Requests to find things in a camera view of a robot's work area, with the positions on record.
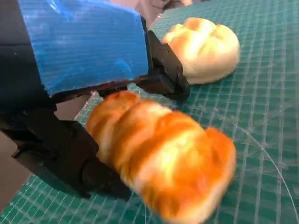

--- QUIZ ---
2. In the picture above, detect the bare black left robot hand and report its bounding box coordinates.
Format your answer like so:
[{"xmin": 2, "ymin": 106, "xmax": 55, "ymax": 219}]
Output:
[{"xmin": 0, "ymin": 0, "xmax": 191, "ymax": 199}]

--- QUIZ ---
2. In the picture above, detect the round pale toy bun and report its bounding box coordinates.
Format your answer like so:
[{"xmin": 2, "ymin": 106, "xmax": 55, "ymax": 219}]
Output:
[{"xmin": 161, "ymin": 16, "xmax": 241, "ymax": 85}]

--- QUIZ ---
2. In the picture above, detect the braided orange toy bread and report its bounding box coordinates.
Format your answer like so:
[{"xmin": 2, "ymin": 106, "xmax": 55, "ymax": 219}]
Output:
[{"xmin": 85, "ymin": 90, "xmax": 237, "ymax": 223}]

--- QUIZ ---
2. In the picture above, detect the green cutting mat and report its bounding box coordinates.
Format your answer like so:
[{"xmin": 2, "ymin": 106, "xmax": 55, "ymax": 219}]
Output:
[{"xmin": 15, "ymin": 0, "xmax": 299, "ymax": 224}]

